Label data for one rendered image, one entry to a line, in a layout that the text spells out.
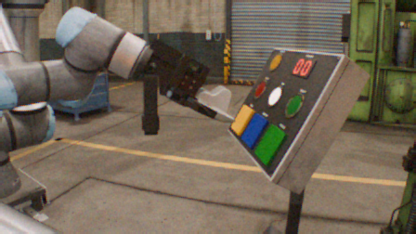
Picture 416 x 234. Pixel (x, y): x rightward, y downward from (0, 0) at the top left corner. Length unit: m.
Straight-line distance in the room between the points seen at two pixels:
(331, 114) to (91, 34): 0.45
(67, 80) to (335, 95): 0.50
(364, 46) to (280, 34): 3.51
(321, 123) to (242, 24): 7.74
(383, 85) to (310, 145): 4.41
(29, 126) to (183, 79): 0.54
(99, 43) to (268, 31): 7.71
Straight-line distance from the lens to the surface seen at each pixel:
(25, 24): 0.87
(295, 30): 8.06
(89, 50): 0.52
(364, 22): 5.06
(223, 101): 0.54
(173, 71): 0.53
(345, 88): 0.59
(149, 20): 9.34
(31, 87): 0.53
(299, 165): 0.59
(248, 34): 8.22
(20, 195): 0.93
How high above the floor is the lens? 1.22
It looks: 15 degrees down
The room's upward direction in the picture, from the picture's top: straight up
